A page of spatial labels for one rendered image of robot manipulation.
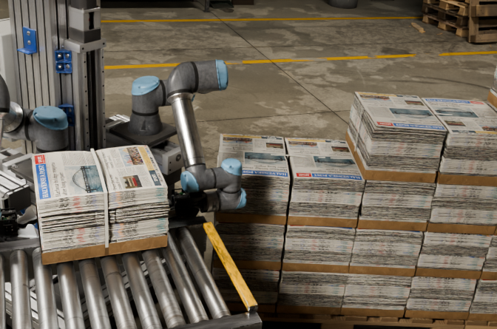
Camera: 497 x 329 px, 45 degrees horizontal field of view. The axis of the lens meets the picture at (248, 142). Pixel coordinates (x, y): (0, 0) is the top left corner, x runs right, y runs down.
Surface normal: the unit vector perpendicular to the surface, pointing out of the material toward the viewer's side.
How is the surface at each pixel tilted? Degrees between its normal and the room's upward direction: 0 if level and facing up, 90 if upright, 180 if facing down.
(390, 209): 90
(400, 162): 90
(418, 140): 90
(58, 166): 1
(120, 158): 3
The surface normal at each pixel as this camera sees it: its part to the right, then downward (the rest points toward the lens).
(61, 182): 0.07, -0.89
